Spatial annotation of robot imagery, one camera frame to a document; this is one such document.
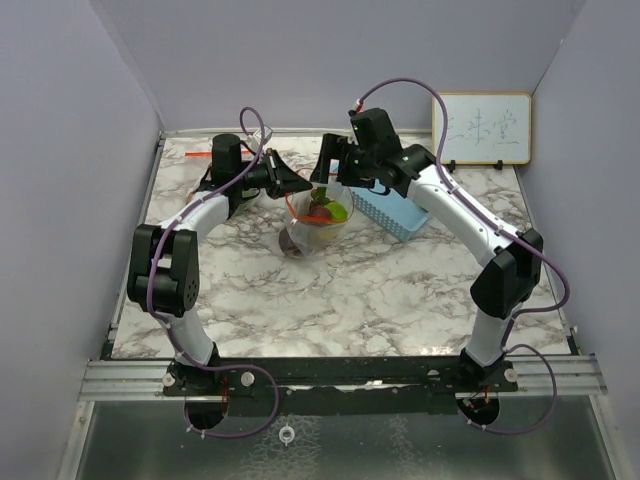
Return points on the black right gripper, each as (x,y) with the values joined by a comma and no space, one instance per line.
(336,147)

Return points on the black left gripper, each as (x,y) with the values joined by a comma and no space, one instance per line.
(281,178)

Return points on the green wrinkled ball fruit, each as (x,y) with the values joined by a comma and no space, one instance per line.
(338,212)

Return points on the clear zip bag orange zipper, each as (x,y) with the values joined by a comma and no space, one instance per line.
(203,160)

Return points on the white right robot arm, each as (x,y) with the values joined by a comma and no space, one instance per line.
(509,258)

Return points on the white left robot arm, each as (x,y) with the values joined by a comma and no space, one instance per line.
(164,271)

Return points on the light blue perforated plastic basket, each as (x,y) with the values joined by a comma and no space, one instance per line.
(399,216)

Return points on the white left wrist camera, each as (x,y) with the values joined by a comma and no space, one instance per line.
(259,139)

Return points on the small whiteboard wooden frame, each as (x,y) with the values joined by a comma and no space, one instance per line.
(483,128)

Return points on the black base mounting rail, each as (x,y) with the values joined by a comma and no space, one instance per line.
(336,386)

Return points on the aluminium extrusion frame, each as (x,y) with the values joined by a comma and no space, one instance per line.
(141,380)

